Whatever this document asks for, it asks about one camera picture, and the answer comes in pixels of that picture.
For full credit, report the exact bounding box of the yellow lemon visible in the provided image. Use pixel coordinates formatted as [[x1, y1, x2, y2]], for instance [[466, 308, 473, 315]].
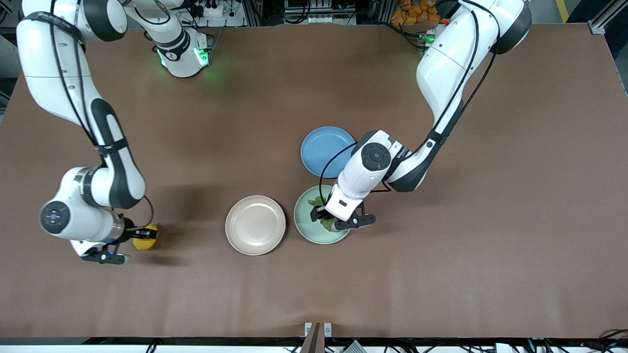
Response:
[[132, 223, 159, 251]]

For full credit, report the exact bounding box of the green lettuce leaf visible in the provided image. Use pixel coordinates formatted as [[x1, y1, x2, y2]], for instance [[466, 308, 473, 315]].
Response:
[[308, 196, 339, 232]]

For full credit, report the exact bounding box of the light green plate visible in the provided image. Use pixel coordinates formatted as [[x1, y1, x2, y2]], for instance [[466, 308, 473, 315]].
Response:
[[293, 185, 355, 245]]

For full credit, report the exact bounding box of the blue plate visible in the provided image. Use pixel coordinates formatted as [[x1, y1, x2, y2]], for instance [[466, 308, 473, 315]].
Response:
[[300, 126, 359, 179]]

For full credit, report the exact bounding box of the pale pink plate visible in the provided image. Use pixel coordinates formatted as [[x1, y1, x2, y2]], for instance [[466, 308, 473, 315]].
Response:
[[225, 195, 287, 256]]

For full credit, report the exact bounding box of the brown table cover sheet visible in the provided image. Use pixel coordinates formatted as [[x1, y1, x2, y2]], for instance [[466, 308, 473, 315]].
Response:
[[0, 25, 628, 339]]

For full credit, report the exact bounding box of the long white power strip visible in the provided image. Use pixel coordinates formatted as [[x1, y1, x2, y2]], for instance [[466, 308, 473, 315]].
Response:
[[308, 15, 355, 25]]

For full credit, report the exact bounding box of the bag of orange items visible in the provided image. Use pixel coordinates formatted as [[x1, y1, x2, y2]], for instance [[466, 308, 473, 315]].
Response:
[[391, 0, 449, 26]]

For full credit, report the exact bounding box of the white power strip with plugs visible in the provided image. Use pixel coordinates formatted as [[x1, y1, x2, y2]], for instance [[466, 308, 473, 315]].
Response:
[[195, 3, 226, 18]]

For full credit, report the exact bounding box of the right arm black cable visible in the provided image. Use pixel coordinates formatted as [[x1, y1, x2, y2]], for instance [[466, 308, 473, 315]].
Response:
[[49, 0, 155, 230]]

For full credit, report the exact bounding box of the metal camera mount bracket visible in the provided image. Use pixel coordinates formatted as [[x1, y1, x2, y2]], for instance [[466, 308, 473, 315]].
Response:
[[300, 322, 333, 353]]

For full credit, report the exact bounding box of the aluminium frame post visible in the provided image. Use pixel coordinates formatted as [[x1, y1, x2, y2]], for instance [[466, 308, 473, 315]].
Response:
[[589, 0, 628, 35]]

